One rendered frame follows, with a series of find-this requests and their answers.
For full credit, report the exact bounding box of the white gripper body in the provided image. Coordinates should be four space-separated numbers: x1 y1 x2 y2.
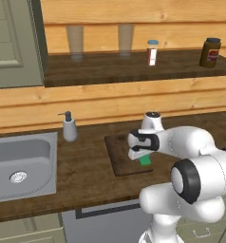
127 148 155 160

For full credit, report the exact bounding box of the green sponge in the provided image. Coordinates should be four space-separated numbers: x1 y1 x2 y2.
138 154 153 167

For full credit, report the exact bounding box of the dark wooden cutting board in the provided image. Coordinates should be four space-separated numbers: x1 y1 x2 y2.
104 134 155 178

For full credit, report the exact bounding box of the grey soap dispenser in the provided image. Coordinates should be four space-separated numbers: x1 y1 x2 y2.
57 110 79 142

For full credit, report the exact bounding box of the grey dishwasher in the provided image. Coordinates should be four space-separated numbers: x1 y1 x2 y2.
61 198 158 243

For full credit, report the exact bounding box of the dark wooden shelf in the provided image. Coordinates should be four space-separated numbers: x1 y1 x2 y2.
43 48 226 88

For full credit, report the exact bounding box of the grey-green drawer front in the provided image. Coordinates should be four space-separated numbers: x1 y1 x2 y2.
176 193 226 243

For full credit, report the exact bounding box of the clear drinking glass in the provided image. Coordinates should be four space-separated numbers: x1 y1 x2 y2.
66 25 85 61
118 24 135 58

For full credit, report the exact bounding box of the brown jar with dark lid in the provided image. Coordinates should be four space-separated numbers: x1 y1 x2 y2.
198 37 222 69

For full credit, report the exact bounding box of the grey steel sink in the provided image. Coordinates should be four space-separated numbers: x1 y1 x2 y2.
0 131 59 204

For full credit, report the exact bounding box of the grey-green base cupboard door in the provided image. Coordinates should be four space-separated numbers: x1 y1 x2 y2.
0 212 67 243

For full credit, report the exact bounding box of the dark dishwasher handle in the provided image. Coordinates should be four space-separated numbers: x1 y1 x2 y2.
74 202 141 220

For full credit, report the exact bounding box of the silver drawer handle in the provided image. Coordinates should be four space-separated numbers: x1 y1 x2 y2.
192 228 212 239

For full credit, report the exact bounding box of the grey-green wall cupboard door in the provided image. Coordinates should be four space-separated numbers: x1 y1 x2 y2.
0 0 45 90

